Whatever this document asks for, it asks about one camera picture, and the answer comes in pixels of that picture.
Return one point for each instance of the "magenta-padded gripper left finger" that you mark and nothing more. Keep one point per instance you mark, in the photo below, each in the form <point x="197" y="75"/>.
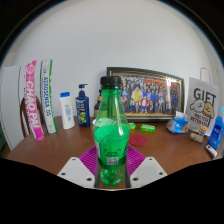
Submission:
<point x="77" y="170"/>

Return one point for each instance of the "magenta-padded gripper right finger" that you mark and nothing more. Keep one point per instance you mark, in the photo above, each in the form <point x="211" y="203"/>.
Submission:
<point x="146" y="170"/>

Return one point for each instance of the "green plastic drink bottle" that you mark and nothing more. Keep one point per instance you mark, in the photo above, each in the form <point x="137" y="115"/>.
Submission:
<point x="111" y="140"/>

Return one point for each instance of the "flat round red coaster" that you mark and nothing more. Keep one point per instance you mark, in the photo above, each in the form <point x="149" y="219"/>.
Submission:
<point x="138" y="140"/>

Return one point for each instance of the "small green pack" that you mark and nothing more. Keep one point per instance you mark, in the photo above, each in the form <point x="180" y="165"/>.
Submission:
<point x="147" y="128"/>
<point x="132" y="126"/>

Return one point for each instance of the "blue tissue pack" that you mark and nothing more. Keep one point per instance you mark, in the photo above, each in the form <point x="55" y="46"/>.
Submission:
<point x="176" y="125"/>

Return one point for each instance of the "white lotion bottle blue cap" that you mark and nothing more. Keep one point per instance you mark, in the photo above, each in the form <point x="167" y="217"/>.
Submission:
<point x="67" y="113"/>

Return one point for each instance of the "dark blue pump bottle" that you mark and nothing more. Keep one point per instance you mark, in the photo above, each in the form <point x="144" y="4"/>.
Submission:
<point x="82" y="110"/>

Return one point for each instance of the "small snack box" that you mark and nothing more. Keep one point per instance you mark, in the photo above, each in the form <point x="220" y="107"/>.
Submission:
<point x="197" y="135"/>

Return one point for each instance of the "white remote control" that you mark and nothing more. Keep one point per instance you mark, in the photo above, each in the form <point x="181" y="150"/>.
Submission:
<point x="211" y="151"/>

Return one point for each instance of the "framed group picture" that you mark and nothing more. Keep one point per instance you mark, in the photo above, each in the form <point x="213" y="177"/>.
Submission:
<point x="150" y="96"/>

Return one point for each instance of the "green and white long box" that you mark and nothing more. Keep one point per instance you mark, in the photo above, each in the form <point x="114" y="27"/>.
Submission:
<point x="48" y="96"/>

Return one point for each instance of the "pink long printed box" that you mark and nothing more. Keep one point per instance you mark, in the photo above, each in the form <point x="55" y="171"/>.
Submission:
<point x="33" y="103"/>

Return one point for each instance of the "blue detergent bottle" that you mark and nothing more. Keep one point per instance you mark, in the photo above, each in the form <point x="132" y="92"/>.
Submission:
<point x="217" y="131"/>

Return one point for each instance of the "white printed paper bag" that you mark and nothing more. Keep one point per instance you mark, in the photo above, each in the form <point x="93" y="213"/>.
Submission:
<point x="201" y="103"/>

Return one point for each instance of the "white flat board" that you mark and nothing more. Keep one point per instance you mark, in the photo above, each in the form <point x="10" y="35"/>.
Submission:
<point x="10" y="106"/>

